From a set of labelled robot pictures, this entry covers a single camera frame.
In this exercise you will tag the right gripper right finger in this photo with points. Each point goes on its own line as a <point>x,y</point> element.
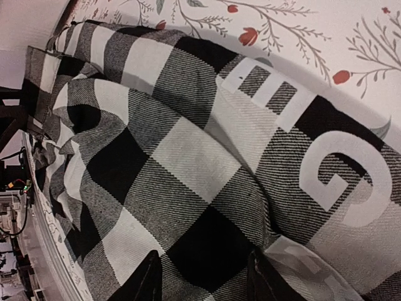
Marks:
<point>264,283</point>

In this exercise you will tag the floral patterned table mat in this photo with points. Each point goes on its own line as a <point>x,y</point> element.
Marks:
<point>297,37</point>

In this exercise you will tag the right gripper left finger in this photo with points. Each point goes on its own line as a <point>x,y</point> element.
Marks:
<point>145,283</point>

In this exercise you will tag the black white checkered shirt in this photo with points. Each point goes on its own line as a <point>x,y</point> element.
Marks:
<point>203,172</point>

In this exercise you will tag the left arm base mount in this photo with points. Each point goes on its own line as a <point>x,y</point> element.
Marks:
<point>16,194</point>

